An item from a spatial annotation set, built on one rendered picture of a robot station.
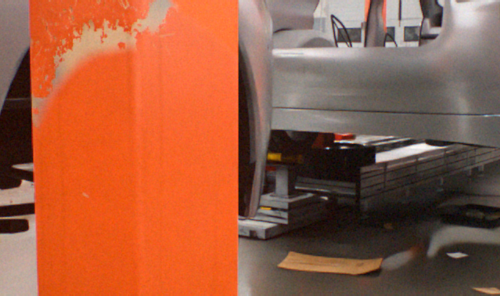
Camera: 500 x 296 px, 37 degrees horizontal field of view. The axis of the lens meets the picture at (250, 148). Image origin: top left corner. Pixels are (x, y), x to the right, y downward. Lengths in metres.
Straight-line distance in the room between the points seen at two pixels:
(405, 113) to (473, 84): 0.33
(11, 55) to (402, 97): 2.49
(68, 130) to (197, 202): 0.15
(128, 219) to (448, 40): 2.81
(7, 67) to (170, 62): 0.56
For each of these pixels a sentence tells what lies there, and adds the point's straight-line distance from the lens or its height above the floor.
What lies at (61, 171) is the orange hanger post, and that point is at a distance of 0.79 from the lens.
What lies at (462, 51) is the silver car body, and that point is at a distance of 3.43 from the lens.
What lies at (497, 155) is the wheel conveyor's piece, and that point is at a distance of 8.41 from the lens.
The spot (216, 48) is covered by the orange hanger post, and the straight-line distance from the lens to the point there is 0.79.
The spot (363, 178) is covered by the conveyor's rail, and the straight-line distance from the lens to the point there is 5.52.
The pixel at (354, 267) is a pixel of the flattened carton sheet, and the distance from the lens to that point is 4.22.
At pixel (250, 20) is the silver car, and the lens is 1.76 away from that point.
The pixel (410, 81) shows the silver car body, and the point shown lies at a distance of 3.47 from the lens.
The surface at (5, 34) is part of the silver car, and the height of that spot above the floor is 1.17.
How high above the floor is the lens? 1.12
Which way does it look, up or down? 6 degrees down
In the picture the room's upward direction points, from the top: straight up
